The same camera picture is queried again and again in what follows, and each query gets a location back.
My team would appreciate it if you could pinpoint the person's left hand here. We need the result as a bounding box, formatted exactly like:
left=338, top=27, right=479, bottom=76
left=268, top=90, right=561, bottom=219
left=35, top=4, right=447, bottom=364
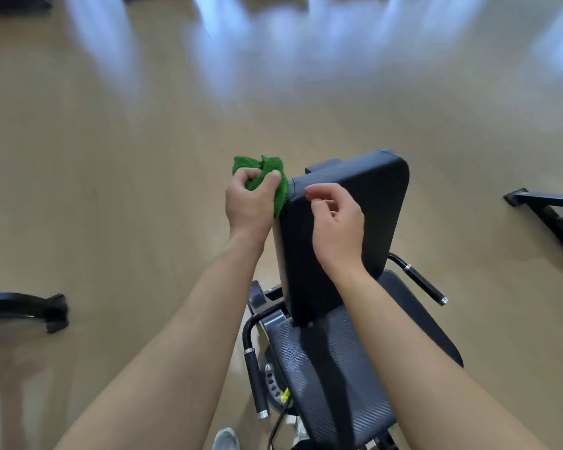
left=225, top=167, right=282, bottom=240

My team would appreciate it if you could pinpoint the person's right hand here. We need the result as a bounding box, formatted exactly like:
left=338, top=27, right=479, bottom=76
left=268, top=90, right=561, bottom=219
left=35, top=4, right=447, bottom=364
left=304, top=183, right=367, bottom=278

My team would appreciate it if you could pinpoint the green cleaning cloth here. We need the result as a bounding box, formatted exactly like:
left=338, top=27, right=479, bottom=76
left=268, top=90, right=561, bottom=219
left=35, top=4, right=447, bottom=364
left=232, top=155, right=291, bottom=219

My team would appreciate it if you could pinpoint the person's left forearm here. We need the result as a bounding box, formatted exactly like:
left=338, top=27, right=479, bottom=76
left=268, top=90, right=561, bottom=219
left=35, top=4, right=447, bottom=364
left=52, top=232, right=272, bottom=450

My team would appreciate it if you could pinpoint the person's right forearm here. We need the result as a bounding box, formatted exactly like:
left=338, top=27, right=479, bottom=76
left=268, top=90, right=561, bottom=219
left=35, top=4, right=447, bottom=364
left=317, top=269, right=563, bottom=450

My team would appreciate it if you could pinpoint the black padded backrest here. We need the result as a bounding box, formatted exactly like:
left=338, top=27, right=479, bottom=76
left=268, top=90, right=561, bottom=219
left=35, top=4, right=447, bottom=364
left=271, top=150, right=410, bottom=329

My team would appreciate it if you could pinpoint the black textured seat pad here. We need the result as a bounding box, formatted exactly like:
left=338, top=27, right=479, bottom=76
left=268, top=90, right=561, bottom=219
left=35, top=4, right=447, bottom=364
left=262, top=269, right=464, bottom=450

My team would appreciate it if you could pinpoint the grey shoe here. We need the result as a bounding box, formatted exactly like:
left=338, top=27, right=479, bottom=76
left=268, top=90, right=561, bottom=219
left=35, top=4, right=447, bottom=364
left=214, top=427, right=240, bottom=450

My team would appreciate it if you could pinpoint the black curved equipment base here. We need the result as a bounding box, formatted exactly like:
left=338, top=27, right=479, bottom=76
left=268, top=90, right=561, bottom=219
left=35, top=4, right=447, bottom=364
left=0, top=291, right=70, bottom=334

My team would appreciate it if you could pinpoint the dark equipment base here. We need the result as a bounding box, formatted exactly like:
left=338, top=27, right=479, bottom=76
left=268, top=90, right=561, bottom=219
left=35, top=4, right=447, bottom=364
left=0, top=0, right=53, bottom=11

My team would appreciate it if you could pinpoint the grey machine frame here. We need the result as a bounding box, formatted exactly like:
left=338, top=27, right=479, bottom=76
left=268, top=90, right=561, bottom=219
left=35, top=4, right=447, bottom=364
left=247, top=280, right=312, bottom=450

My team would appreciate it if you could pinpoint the black handle with chrome ends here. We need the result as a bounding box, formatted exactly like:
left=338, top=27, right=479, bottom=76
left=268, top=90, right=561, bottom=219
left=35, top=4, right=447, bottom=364
left=387, top=252, right=449, bottom=307
left=242, top=302, right=292, bottom=420

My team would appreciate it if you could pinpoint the black angled equipment frame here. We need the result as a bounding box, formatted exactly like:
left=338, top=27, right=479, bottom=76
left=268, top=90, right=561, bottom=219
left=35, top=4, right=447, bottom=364
left=503, top=187, right=563, bottom=264

